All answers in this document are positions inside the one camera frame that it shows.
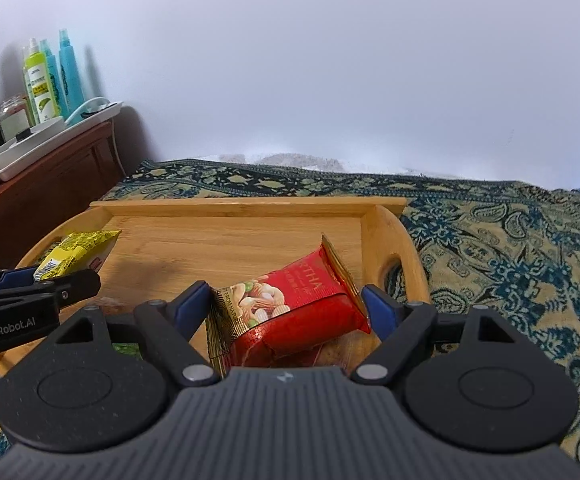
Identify glass jar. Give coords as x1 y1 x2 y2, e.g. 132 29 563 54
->
0 95 34 143

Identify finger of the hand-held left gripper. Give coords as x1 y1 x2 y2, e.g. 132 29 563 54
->
0 267 39 294
0 268 102 308

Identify yellow green bottle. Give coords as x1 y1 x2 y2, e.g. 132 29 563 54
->
24 37 61 123

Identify green snack packet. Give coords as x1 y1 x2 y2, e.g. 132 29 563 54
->
111 341 143 361

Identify wooden tray with handles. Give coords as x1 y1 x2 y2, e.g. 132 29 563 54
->
0 197 431 378

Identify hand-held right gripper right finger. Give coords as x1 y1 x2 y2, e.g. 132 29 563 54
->
351 284 517 387

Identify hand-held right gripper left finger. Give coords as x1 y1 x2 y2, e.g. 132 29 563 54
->
56 281 219 389

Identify green translucent bottle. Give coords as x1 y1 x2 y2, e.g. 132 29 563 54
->
40 39 65 116

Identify yellow snack packet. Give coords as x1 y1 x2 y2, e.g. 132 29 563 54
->
32 230 122 281

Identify tall teal spray bottle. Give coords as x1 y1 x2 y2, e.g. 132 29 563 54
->
58 29 86 116

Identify red nut packet gold edges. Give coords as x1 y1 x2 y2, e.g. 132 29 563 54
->
206 234 371 376

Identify light blue cable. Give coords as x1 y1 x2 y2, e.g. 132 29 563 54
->
64 97 111 126

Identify white plastic tray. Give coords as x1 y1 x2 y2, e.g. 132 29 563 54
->
0 101 123 182

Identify brown wooden cabinet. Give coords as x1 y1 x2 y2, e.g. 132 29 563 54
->
0 120 125 271

